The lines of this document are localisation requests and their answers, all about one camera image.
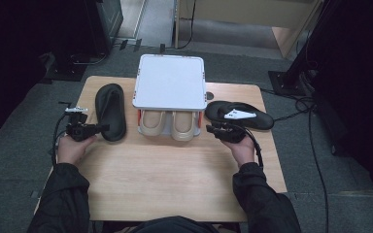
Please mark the black slipper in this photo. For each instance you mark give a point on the black slipper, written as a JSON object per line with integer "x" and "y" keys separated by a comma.
{"x": 259, "y": 119}
{"x": 111, "y": 110}

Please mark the person's right hand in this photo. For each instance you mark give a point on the person's right hand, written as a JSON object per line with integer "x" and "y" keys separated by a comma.
{"x": 244, "y": 152}

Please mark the dark flat stand base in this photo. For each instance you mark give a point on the dark flat stand base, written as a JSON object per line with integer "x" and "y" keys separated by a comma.
{"x": 64, "y": 73}

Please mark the black cabinet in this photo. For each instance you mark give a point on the black cabinet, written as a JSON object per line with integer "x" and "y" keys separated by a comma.
{"x": 107, "y": 22}

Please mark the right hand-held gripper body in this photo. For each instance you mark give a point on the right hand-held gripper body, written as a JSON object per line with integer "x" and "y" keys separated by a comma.
{"x": 234, "y": 134}

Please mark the white shoe rack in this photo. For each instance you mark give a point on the white shoe rack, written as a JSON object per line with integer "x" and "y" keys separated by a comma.
{"x": 170, "y": 82}

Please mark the black stand base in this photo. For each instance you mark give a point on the black stand base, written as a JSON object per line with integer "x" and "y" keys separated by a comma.
{"x": 281, "y": 82}

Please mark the person's left hand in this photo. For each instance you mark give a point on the person's left hand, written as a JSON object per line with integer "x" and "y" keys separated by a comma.
{"x": 73, "y": 150}

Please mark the person's dark clothing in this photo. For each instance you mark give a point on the person's dark clothing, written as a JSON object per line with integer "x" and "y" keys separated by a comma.
{"x": 171, "y": 225}

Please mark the light wooden furniture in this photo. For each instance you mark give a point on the light wooden furniture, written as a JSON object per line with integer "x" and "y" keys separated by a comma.
{"x": 239, "y": 13}

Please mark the black round table grommet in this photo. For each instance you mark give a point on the black round table grommet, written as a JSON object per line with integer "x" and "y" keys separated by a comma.
{"x": 210, "y": 95}

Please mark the beige clog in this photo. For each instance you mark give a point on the beige clog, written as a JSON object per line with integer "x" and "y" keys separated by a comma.
{"x": 152, "y": 124}
{"x": 183, "y": 127}

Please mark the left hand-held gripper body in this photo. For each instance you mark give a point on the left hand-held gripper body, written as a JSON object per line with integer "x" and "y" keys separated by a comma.
{"x": 77, "y": 129}

